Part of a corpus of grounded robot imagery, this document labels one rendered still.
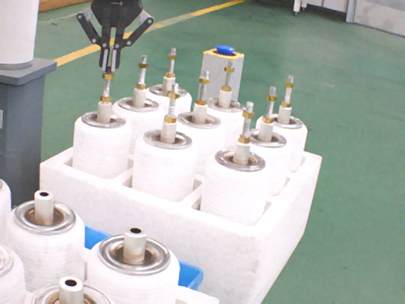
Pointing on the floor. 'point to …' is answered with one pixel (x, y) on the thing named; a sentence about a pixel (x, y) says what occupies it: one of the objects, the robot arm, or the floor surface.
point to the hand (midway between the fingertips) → (110, 59)
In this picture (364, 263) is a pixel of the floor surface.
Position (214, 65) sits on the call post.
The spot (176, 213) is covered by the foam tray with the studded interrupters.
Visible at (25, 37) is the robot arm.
